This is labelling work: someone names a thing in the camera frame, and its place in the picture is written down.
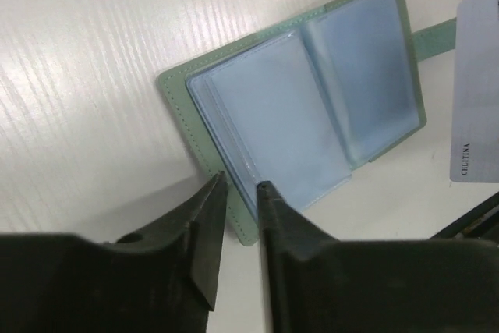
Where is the blue card sleeve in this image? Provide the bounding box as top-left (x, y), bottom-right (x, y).
top-left (185, 0), bottom-right (424, 225)

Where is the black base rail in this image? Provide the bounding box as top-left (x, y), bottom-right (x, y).
top-left (432, 193), bottom-right (498, 243)

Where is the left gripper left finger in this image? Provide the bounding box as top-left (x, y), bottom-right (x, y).
top-left (1, 173), bottom-right (228, 332)

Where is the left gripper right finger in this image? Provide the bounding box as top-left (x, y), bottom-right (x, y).
top-left (257, 182), bottom-right (498, 332)

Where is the grey-green card holder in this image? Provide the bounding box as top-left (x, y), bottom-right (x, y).
top-left (155, 0), bottom-right (459, 248)

